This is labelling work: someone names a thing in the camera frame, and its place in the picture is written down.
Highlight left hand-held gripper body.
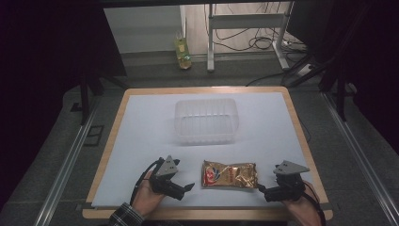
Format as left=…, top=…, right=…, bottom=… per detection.
left=149, top=154, right=186, bottom=200

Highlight yellow-green plastic bottle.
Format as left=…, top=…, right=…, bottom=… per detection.
left=173, top=30, right=193, bottom=71

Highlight clear plastic container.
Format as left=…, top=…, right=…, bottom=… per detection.
left=174, top=98, right=240, bottom=147

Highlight white power strip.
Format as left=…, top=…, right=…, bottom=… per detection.
left=281, top=39, right=307, bottom=49

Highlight white metal desk frame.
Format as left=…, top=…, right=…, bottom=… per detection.
left=206, top=2, right=295, bottom=73

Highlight white table mat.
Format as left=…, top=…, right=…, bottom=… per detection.
left=90, top=91, right=315, bottom=208

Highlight person's right hand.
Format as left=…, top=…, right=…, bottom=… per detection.
left=281, top=180, right=324, bottom=226

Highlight gold snack packet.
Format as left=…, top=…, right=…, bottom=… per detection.
left=200, top=159, right=259, bottom=189

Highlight person's left hand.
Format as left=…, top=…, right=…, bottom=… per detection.
left=131, top=170, right=167, bottom=218

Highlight black metal stand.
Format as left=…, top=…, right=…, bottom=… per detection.
left=78, top=70, right=130, bottom=126
left=280, top=53, right=357, bottom=122

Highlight black floor cables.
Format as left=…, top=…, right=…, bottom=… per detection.
left=203, top=3, right=310, bottom=88

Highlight aluminium floor rail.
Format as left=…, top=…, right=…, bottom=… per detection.
left=32, top=97, right=102, bottom=226
left=321, top=91, right=399, bottom=226

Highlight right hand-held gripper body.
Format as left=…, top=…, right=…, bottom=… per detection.
left=268, top=160, right=311, bottom=202

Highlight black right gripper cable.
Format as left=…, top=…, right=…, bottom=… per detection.
left=301, top=180, right=327, bottom=226

